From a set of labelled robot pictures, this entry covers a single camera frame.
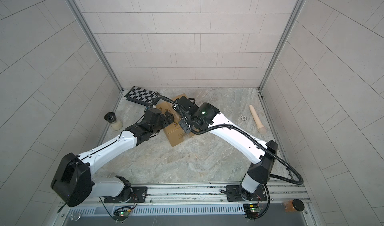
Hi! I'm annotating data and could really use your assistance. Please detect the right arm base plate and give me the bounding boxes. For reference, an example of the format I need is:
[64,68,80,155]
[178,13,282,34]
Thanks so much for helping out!
[224,185,268,202]

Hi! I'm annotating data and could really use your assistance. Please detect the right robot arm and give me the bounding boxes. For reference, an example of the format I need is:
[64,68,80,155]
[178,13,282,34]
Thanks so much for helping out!
[174,96,278,201]

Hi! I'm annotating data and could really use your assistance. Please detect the right corner aluminium post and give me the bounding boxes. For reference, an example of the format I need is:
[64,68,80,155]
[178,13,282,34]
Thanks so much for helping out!
[258,0,314,91]

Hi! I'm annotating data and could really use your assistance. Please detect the aluminium front rail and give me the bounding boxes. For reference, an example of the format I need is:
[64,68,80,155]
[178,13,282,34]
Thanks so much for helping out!
[48,181,320,226]

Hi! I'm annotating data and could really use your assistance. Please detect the black corrugated cable conduit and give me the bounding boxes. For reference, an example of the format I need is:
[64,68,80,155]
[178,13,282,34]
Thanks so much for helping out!
[155,94,304,186]

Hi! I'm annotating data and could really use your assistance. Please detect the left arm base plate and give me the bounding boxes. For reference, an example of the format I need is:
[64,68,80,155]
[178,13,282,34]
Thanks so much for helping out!
[104,187,148,204]

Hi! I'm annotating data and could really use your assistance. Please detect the brown jar black lid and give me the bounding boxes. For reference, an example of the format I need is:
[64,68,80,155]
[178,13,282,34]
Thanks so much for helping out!
[283,199,305,213]

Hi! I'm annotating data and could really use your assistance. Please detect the corner aluminium post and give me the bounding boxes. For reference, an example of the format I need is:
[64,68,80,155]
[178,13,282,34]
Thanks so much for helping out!
[258,0,314,91]
[65,0,124,93]

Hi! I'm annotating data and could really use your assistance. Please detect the glass jar black lid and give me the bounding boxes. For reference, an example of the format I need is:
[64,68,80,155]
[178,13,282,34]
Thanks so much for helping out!
[104,112,123,131]

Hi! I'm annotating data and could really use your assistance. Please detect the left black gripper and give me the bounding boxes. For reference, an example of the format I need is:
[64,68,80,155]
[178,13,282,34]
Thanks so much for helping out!
[148,111,175,137]

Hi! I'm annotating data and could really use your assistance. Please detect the metal ring hook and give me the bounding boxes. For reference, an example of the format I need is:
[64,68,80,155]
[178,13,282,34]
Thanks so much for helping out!
[69,212,82,222]

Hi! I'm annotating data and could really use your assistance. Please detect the brown cardboard express box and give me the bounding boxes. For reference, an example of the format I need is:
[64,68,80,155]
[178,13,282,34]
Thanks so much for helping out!
[156,101,194,147]

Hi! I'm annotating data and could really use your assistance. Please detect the black white chessboard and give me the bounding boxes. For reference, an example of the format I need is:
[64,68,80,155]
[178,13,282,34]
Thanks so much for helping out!
[124,86,160,106]

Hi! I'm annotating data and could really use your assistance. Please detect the left corner aluminium post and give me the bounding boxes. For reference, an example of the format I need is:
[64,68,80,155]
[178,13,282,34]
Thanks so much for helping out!
[65,0,124,93]

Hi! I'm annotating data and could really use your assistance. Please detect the green circuit board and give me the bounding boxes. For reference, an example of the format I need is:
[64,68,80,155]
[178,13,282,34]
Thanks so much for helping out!
[113,206,133,222]
[243,204,261,220]

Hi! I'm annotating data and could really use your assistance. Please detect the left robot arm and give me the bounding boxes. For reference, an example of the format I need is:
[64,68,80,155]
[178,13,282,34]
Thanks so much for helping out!
[51,107,174,207]

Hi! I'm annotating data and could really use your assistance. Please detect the left green circuit board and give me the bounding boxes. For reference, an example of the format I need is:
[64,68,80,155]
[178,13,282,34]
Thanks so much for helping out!
[113,206,133,222]

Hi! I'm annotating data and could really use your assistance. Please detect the right green circuit board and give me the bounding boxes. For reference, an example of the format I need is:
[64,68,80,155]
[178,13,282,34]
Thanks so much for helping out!
[243,204,261,220]

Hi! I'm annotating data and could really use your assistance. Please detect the wooden rolling pin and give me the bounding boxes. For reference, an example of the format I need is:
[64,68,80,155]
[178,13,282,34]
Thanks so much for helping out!
[249,105,267,135]

